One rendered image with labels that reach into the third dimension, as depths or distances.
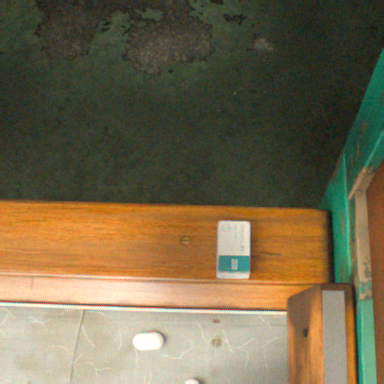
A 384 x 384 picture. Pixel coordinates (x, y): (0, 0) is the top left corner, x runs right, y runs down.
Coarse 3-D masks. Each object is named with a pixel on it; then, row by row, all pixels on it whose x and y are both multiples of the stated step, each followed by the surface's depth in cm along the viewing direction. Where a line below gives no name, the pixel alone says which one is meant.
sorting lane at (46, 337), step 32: (0, 320) 76; (32, 320) 76; (64, 320) 77; (96, 320) 77; (128, 320) 77; (160, 320) 77; (192, 320) 77; (224, 320) 78; (256, 320) 78; (0, 352) 75; (32, 352) 75; (64, 352) 75; (96, 352) 75; (128, 352) 76; (160, 352) 76; (192, 352) 76; (224, 352) 76; (256, 352) 76
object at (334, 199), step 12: (336, 168) 79; (336, 180) 79; (324, 192) 86; (336, 192) 79; (324, 204) 86; (336, 204) 79; (348, 204) 73; (336, 216) 79; (348, 216) 72; (336, 228) 78; (348, 228) 72; (336, 240) 78; (348, 240) 71; (336, 252) 78; (348, 252) 71; (336, 264) 78; (348, 264) 71; (336, 276) 77; (348, 276) 70
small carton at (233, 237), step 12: (228, 228) 77; (240, 228) 77; (228, 240) 76; (240, 240) 76; (228, 252) 76; (240, 252) 76; (228, 264) 75; (240, 264) 75; (216, 276) 76; (228, 276) 76; (240, 276) 76
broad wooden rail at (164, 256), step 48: (0, 240) 77; (48, 240) 77; (96, 240) 78; (144, 240) 78; (192, 240) 78; (288, 240) 79; (0, 288) 76; (48, 288) 76; (96, 288) 76; (144, 288) 77; (192, 288) 77; (240, 288) 77; (288, 288) 77
